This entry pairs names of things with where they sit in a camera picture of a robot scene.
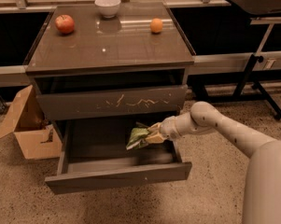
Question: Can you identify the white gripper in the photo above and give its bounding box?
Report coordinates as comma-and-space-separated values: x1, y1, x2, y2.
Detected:
145, 116, 180, 144

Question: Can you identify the green jalapeno chip bag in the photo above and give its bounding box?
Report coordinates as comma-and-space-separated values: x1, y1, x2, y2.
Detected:
126, 123, 149, 150

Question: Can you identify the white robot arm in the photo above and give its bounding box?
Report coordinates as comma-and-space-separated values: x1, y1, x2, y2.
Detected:
146, 102, 281, 224

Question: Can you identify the scratched grey upper drawer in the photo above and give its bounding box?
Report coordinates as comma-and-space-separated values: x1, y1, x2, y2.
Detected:
36, 85, 188, 120

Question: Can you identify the open grey lower drawer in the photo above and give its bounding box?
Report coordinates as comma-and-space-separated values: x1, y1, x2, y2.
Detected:
45, 111, 191, 194

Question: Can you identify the grey drawer cabinet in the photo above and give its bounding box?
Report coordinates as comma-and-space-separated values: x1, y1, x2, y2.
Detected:
26, 2, 193, 136

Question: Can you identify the orange fruit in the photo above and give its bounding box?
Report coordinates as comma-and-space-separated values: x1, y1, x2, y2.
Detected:
150, 18, 162, 34

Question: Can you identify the open cardboard box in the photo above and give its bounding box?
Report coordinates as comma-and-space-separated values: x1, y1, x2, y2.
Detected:
0, 85, 62, 160

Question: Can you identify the white bowl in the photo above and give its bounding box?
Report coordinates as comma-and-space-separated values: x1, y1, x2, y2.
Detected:
94, 0, 121, 18

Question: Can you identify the red apple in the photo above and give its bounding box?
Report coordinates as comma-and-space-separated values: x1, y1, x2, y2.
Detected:
55, 15, 75, 35

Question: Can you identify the black side table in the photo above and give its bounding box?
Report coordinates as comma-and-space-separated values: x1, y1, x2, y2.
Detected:
190, 0, 281, 121

